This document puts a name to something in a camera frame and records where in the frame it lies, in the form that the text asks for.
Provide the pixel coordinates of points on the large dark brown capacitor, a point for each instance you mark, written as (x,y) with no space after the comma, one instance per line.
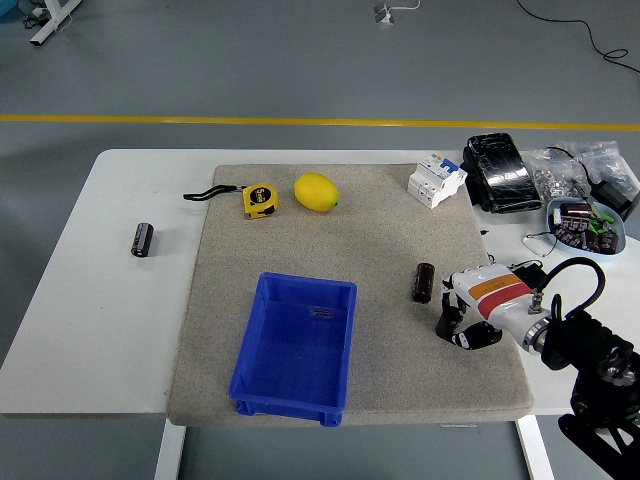
(575,210)

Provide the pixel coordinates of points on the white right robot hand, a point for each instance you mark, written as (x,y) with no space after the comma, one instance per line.
(495,295)

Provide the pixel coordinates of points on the white circuit breaker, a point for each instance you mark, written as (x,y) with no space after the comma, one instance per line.
(435,182)

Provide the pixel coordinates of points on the small white connector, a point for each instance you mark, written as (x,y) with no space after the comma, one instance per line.
(556,216)

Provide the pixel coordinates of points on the white table leg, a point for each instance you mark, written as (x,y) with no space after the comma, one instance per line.
(170,450)
(535,447)

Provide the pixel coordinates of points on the blue background object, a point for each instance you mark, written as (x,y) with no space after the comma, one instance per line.
(7,9)

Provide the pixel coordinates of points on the yellow tape measure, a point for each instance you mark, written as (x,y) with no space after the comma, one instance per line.
(260,200)

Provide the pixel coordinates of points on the green plastic connectors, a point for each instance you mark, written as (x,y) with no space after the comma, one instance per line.
(600,224)

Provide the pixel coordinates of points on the black plastic-wrapped device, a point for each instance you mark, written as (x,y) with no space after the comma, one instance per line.
(502,172)

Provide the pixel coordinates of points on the grey-brown felt mat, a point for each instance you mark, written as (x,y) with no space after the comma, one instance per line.
(380,240)

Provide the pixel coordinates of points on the clear bag of nuts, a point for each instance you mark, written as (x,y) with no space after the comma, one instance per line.
(550,175)

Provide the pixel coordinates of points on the small black box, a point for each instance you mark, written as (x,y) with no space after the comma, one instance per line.
(527,274)

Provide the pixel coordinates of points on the yellow lemon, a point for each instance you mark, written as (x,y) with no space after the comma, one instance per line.
(316,192)

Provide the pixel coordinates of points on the blue plastic box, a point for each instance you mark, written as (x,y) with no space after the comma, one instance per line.
(295,360)

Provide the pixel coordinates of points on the dark brown cylindrical battery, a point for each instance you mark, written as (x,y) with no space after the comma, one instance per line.
(142,240)
(423,282)
(442,326)

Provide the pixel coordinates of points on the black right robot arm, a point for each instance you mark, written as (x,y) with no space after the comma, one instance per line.
(590,340)

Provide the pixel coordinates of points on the white background desk foot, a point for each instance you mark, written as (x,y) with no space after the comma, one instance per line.
(52,22)

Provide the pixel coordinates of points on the light blue bowl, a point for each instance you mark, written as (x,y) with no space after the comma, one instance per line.
(560,242)

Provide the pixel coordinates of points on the clear bag of screws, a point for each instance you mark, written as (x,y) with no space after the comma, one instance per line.
(607,160)

